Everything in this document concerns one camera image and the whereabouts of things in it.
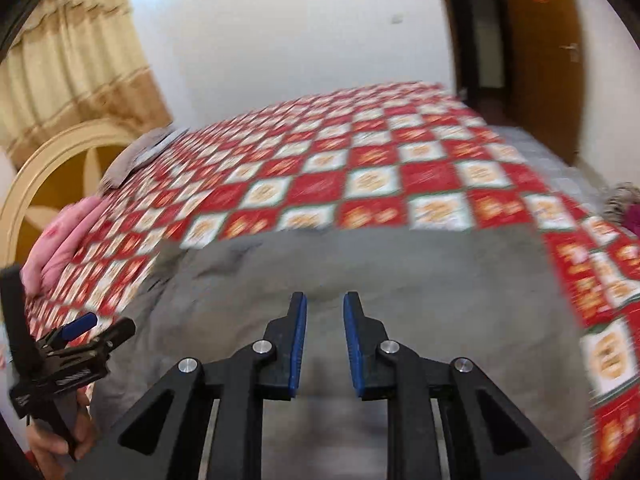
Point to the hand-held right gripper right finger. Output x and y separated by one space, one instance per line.
351 345

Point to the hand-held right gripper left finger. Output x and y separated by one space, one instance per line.
299 345

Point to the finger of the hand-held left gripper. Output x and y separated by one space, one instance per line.
80 326
117 332

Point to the grey puffer jacket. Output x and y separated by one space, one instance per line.
400 270

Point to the pile of clothes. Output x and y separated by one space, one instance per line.
625 210

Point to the person's left hand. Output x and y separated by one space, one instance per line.
55 447

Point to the pink floral quilt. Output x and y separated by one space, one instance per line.
65 240

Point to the cream wooden headboard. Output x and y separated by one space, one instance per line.
30 177

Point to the red checkered bed sheet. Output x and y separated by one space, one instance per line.
370 180

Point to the striped pillow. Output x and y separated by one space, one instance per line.
135 160

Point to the beige patterned curtain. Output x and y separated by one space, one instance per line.
75 70

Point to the brown wooden door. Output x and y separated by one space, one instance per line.
540 85

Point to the brown door frame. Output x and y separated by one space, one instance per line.
462 35

